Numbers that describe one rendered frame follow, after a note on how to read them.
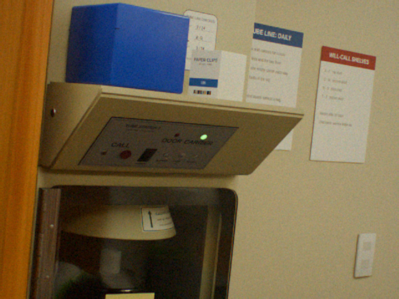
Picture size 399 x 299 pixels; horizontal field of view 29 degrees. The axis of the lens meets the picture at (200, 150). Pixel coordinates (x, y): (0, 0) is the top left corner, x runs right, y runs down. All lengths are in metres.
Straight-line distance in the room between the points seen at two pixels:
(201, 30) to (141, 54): 0.21
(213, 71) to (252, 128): 0.09
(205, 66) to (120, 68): 0.16
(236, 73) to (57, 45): 0.23
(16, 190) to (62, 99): 0.13
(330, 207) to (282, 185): 0.19
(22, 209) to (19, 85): 0.13
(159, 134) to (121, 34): 0.14
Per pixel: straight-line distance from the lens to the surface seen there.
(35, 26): 0.80
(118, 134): 0.87
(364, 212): 2.05
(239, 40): 1.08
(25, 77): 0.79
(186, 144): 0.94
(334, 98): 1.90
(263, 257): 1.79
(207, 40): 1.04
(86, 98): 0.83
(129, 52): 0.83
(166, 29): 0.86
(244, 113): 0.94
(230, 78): 0.96
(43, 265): 0.92
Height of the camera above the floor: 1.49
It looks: 3 degrees down
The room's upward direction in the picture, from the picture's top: 6 degrees clockwise
